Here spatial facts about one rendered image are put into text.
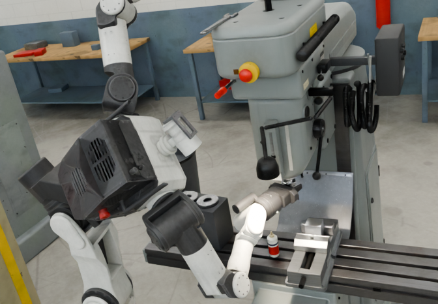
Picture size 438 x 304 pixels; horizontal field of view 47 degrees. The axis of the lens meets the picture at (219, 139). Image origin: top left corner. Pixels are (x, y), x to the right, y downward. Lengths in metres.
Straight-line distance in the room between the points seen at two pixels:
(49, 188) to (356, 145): 1.24
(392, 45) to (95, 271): 1.27
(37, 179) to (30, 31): 6.63
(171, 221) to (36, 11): 6.84
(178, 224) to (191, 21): 5.32
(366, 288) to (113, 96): 1.11
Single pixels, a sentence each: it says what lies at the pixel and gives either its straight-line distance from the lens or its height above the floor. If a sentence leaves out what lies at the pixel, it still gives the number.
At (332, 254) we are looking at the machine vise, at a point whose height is 0.97.
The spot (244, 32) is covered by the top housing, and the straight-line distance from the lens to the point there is 1.46.
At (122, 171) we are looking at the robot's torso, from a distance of 1.36.
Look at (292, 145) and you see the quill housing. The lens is 1.70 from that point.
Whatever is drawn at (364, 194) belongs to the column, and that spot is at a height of 0.97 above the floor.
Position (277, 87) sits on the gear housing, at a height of 1.67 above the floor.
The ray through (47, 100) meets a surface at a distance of 7.52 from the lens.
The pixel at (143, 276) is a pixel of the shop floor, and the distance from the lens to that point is 3.67.
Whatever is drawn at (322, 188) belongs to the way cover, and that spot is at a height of 1.04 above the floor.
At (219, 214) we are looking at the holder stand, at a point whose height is 1.10.
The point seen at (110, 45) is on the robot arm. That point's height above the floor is 1.88.
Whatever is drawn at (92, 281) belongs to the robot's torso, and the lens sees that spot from 1.87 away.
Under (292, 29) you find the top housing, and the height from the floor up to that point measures 1.86.
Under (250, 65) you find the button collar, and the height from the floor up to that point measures 1.78.
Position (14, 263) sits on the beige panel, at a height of 0.58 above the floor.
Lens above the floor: 2.19
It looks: 24 degrees down
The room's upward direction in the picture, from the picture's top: 10 degrees counter-clockwise
